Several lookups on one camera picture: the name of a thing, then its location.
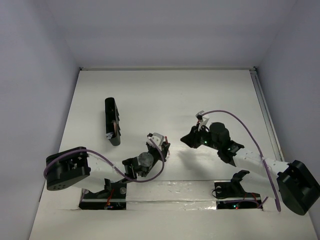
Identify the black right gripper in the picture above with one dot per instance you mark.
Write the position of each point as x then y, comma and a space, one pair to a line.
191, 139

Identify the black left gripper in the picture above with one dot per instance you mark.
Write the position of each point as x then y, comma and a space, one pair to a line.
163, 150

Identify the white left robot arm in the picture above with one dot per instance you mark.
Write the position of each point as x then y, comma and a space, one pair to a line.
86, 169

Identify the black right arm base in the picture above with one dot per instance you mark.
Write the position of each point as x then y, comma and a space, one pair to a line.
230, 195

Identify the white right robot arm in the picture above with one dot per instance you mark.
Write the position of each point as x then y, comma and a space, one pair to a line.
290, 183

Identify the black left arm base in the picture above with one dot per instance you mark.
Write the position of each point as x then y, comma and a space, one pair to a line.
112, 197

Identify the black stationery container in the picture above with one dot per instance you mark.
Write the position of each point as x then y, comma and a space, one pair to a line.
111, 115

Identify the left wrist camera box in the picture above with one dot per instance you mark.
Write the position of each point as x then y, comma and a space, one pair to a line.
156, 138

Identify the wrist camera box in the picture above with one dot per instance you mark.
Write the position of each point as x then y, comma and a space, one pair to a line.
156, 138
201, 120

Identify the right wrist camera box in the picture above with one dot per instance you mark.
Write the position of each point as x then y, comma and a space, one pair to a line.
201, 120

